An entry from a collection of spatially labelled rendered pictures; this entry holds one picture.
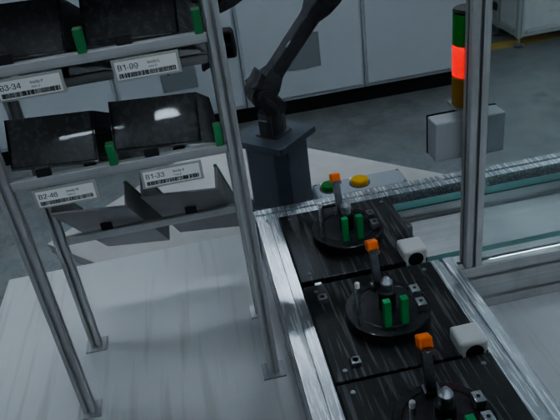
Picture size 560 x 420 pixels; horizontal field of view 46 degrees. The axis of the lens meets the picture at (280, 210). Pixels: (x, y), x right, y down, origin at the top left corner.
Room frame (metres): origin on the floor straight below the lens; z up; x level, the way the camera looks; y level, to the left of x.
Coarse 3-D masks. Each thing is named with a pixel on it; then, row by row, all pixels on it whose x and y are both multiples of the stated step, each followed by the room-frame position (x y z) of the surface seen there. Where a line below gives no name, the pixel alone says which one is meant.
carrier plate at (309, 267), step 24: (288, 216) 1.19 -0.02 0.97; (312, 216) 1.17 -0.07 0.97; (384, 216) 1.13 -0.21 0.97; (288, 240) 1.09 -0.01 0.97; (312, 240) 1.08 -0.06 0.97; (384, 240) 1.05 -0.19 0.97; (312, 264) 1.00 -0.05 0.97; (336, 264) 0.99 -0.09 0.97; (360, 264) 0.98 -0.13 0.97; (384, 264) 0.97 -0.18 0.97
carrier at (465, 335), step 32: (320, 288) 0.93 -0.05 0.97; (352, 288) 0.91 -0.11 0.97; (384, 288) 0.82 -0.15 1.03; (416, 288) 0.84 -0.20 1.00; (320, 320) 0.84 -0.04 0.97; (352, 320) 0.81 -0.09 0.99; (384, 320) 0.78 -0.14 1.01; (416, 320) 0.79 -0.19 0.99; (448, 320) 0.80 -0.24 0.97; (352, 352) 0.75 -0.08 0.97; (384, 352) 0.74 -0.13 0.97; (416, 352) 0.73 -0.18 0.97; (448, 352) 0.73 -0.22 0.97; (480, 352) 0.72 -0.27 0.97
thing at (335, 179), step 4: (336, 172) 1.16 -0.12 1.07; (332, 176) 1.15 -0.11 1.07; (336, 176) 1.15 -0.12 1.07; (332, 180) 1.15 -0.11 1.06; (336, 180) 1.15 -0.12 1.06; (340, 180) 1.15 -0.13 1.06; (332, 184) 1.15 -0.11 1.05; (336, 184) 1.13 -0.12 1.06; (332, 188) 1.15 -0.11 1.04; (336, 188) 1.14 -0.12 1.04; (340, 188) 1.15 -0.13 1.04; (336, 192) 1.14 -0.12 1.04; (340, 192) 1.14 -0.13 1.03; (336, 196) 1.14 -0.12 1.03; (340, 196) 1.14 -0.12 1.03; (336, 200) 1.14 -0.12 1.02; (340, 200) 1.14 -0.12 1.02; (336, 204) 1.13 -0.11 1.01; (340, 204) 1.13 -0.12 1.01; (336, 208) 1.13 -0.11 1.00; (340, 208) 1.13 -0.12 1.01
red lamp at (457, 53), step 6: (456, 48) 0.97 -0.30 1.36; (462, 48) 0.96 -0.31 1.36; (456, 54) 0.97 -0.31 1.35; (462, 54) 0.96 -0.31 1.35; (456, 60) 0.97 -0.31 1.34; (462, 60) 0.96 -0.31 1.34; (456, 66) 0.97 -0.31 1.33; (462, 66) 0.96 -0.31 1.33; (456, 72) 0.97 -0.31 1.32; (462, 72) 0.96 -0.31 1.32; (462, 78) 0.96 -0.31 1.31
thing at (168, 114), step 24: (168, 96) 0.91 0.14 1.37; (192, 96) 0.90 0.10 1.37; (120, 120) 0.90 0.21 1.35; (144, 120) 0.90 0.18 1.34; (168, 120) 0.89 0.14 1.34; (192, 120) 0.89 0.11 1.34; (120, 144) 0.89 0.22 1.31; (144, 144) 0.88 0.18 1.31; (168, 144) 0.88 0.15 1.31; (192, 144) 0.93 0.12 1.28
